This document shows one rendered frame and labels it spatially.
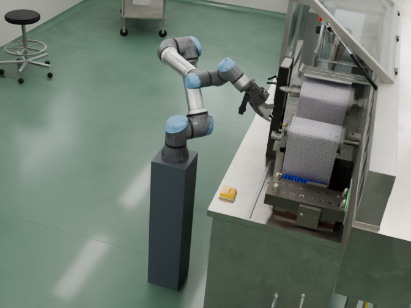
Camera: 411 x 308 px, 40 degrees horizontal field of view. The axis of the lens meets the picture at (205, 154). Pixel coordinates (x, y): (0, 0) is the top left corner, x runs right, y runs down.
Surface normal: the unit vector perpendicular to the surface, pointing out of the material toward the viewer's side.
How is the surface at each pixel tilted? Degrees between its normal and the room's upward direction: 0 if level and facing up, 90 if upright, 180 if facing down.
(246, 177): 0
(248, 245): 90
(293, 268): 90
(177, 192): 90
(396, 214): 0
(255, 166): 0
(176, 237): 90
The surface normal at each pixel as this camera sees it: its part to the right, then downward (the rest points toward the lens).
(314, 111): -0.29, 0.52
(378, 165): 0.07, -0.84
